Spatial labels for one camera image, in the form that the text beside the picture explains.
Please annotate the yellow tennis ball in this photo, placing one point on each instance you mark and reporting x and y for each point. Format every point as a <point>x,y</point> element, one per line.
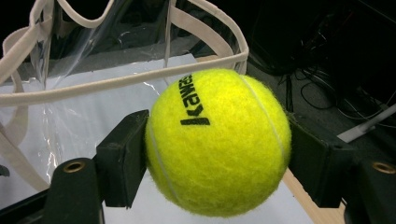
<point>224,155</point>

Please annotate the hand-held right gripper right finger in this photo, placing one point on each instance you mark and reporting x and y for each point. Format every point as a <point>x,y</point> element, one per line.
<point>320,161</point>

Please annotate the white table mat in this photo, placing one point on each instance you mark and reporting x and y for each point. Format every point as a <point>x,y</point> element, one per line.
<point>140,214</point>

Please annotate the clear bag with beige trim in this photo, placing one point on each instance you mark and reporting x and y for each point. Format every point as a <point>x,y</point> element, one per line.
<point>93,85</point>

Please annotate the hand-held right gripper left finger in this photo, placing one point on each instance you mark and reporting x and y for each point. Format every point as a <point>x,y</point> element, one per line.
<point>121,155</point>

